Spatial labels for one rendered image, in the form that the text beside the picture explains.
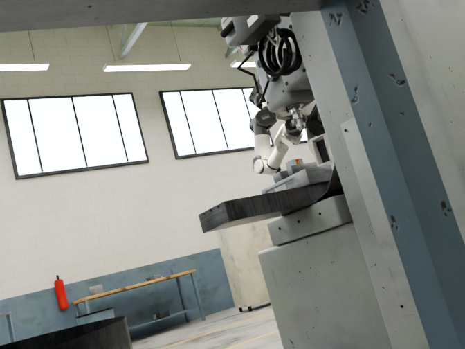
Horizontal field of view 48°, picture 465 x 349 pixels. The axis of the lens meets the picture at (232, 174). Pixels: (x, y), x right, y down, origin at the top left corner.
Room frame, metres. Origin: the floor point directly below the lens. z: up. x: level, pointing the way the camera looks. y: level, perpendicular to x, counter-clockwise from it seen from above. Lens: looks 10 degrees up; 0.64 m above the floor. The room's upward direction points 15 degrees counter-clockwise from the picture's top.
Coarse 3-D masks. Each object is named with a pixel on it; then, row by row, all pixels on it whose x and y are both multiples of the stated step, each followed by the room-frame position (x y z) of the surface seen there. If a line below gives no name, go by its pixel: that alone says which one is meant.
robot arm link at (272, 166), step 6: (276, 150) 2.67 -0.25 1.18; (270, 156) 2.71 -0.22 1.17; (276, 156) 2.68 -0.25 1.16; (282, 156) 2.69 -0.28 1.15; (264, 162) 2.75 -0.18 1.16; (270, 162) 2.71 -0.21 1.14; (276, 162) 2.70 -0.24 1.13; (264, 168) 2.75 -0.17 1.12; (270, 168) 2.74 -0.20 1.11; (276, 168) 2.74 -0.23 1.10; (270, 174) 2.81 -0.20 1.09
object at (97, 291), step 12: (156, 276) 9.06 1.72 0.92; (168, 276) 8.94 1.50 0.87; (192, 276) 9.21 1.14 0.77; (96, 288) 8.74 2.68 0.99; (120, 288) 8.49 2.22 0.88; (132, 288) 8.82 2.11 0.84; (180, 288) 9.76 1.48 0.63; (84, 300) 8.16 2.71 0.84; (168, 312) 9.08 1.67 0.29; (180, 312) 9.25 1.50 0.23; (144, 324) 8.67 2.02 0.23
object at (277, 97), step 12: (264, 60) 2.33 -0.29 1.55; (264, 72) 2.35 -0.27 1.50; (264, 84) 2.37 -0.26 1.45; (276, 84) 2.31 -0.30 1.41; (264, 96) 2.40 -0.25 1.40; (276, 96) 2.33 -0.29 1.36; (288, 96) 2.27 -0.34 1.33; (300, 96) 2.29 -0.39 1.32; (312, 96) 2.34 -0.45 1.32; (276, 108) 2.36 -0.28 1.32
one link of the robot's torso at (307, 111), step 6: (258, 84) 2.94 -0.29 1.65; (252, 90) 2.96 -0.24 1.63; (252, 96) 2.94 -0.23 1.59; (252, 102) 2.88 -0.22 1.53; (312, 102) 2.89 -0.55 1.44; (306, 108) 2.87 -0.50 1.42; (312, 108) 2.90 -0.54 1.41; (276, 114) 2.84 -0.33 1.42; (282, 114) 2.83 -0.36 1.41; (288, 114) 2.83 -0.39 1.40; (306, 114) 2.89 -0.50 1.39; (312, 114) 2.95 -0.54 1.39
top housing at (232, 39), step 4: (224, 20) 2.46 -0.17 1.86; (228, 20) 2.44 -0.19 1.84; (224, 24) 2.47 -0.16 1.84; (232, 32) 2.43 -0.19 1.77; (228, 36) 2.47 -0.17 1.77; (232, 36) 2.44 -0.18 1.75; (236, 36) 2.42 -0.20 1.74; (228, 40) 2.47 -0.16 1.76; (232, 40) 2.45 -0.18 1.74; (236, 40) 2.45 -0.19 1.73; (228, 44) 2.49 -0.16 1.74; (232, 44) 2.48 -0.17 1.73; (236, 44) 2.49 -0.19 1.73
